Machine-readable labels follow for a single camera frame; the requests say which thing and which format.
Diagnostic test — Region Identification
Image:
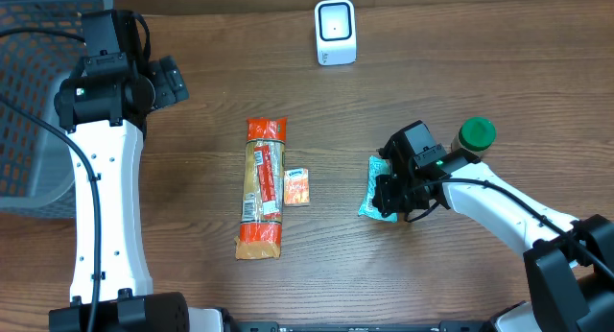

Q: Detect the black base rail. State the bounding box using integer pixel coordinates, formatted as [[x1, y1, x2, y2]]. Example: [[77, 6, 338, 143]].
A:
[[223, 320, 495, 332]]

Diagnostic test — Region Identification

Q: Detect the green lid jar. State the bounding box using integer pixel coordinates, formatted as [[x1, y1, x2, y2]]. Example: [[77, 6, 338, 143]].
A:
[[451, 117, 497, 157]]

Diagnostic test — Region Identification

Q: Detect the red cracker sleeve package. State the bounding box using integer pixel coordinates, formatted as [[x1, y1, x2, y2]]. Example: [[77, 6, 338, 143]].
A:
[[235, 118, 287, 260]]

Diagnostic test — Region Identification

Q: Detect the white barcode scanner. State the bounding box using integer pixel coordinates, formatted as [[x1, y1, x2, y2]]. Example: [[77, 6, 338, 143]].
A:
[[314, 0, 358, 66]]

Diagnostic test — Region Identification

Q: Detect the grey plastic mesh basket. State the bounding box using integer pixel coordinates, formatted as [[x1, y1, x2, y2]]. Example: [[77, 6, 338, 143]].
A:
[[1, 0, 113, 219]]

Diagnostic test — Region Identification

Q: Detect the teal wet wipes pack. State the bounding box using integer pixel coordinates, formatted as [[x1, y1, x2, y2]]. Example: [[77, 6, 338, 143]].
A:
[[358, 156, 398, 223]]

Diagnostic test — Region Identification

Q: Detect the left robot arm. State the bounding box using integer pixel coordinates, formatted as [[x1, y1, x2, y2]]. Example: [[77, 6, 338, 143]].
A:
[[49, 10, 230, 331]]

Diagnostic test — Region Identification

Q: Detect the small orange tissue pack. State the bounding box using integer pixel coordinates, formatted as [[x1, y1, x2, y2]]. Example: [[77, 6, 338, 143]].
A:
[[284, 168, 310, 206]]

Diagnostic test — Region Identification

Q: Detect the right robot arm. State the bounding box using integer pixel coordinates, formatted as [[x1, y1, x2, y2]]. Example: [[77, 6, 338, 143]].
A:
[[359, 117, 613, 331]]

